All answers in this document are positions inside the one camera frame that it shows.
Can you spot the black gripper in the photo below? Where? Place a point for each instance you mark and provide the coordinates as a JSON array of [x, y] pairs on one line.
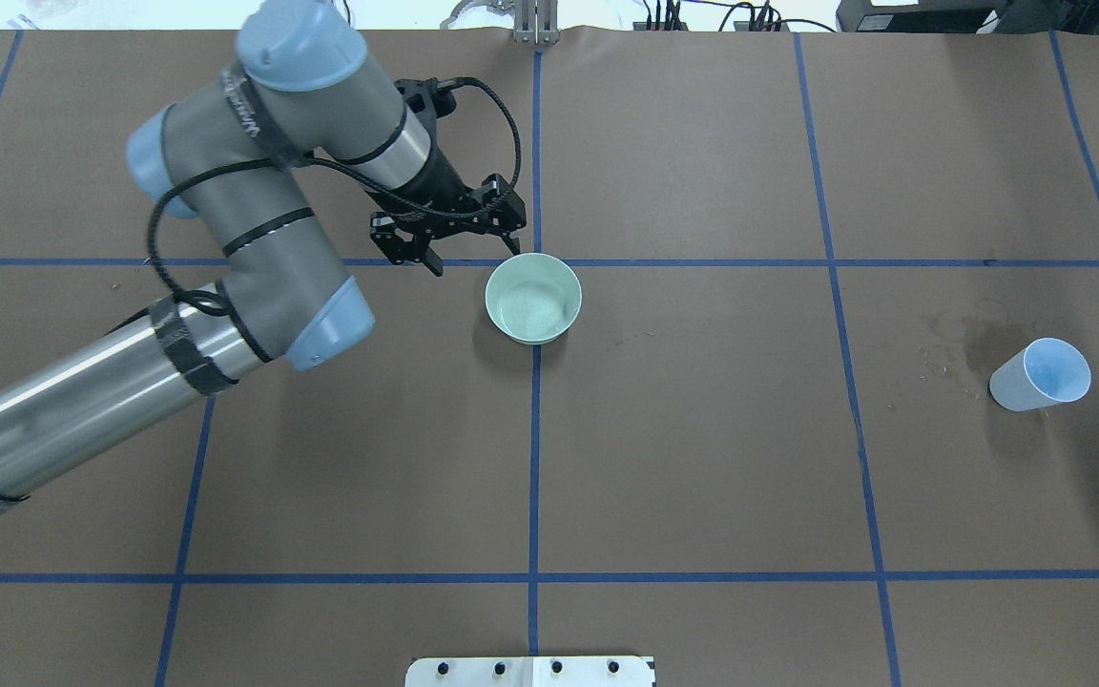
[[437, 185]]

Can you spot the light blue plastic cup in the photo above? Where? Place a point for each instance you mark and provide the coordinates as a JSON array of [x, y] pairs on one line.
[[1046, 373]]

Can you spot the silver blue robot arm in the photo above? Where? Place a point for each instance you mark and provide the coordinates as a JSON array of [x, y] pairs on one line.
[[250, 275]]

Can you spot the mint green bowl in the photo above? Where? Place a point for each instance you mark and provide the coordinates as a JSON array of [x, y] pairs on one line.
[[533, 298]]

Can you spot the aluminium frame post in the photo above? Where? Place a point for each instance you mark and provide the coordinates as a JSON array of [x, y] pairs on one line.
[[535, 22]]

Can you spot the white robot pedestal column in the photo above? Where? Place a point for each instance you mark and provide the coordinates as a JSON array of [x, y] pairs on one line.
[[532, 671]]

